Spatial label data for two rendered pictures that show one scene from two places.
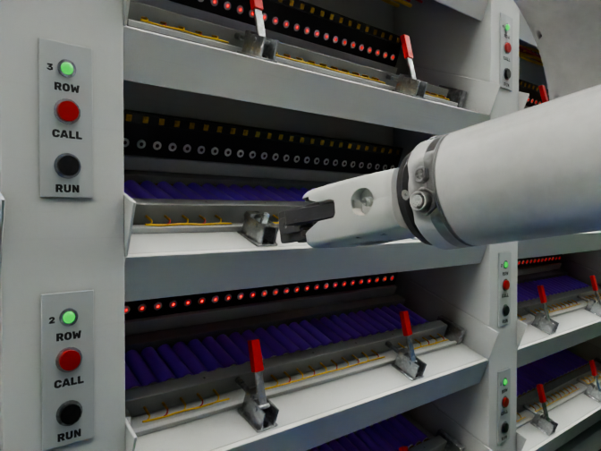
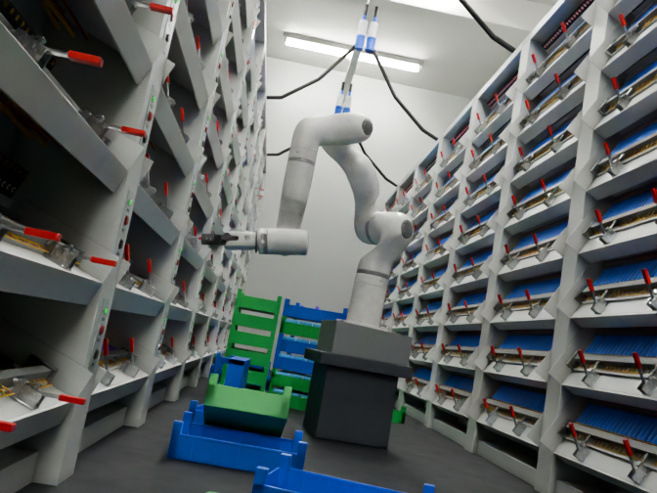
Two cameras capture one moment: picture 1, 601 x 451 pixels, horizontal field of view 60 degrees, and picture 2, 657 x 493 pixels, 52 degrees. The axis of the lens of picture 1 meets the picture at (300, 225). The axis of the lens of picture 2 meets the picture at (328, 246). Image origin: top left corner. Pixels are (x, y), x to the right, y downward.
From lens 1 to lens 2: 1.81 m
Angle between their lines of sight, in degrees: 54
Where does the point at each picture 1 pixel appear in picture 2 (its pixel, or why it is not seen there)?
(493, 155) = (281, 236)
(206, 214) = not seen: hidden behind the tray
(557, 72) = (282, 219)
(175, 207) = not seen: hidden behind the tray
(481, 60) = (214, 186)
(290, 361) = not seen: hidden behind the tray
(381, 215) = (251, 243)
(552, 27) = (285, 211)
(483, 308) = (195, 289)
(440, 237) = (262, 250)
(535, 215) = (284, 249)
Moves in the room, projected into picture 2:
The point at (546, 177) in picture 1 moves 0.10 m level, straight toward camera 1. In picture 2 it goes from (289, 243) to (304, 242)
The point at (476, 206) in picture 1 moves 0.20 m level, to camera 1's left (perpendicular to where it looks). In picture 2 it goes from (275, 246) to (231, 230)
